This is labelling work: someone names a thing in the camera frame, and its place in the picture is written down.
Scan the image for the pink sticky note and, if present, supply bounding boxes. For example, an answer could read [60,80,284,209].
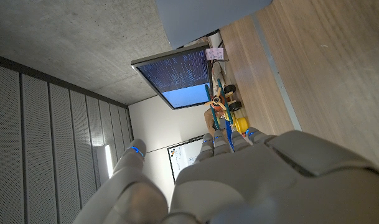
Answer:
[205,47,225,61]

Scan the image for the wooden toy airplane teal wings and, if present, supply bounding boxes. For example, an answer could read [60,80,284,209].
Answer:
[204,78,243,131]

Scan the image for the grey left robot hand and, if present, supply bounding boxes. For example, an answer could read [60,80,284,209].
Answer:
[72,126,379,224]

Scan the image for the yellow plastic cup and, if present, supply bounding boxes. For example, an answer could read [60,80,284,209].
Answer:
[234,117,250,134]

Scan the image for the black computer monitor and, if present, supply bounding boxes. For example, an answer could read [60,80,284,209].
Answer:
[130,42,212,110]

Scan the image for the long ceiling light strip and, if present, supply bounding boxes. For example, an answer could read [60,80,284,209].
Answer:
[104,144,114,179]

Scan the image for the whiteboard with handwriting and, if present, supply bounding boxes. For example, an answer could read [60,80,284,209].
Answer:
[167,135,205,183]

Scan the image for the brown wooden toy block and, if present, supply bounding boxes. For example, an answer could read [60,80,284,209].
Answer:
[204,108,218,131]

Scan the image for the blue-grey backdrop panel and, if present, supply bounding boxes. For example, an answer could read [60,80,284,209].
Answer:
[154,0,273,50]

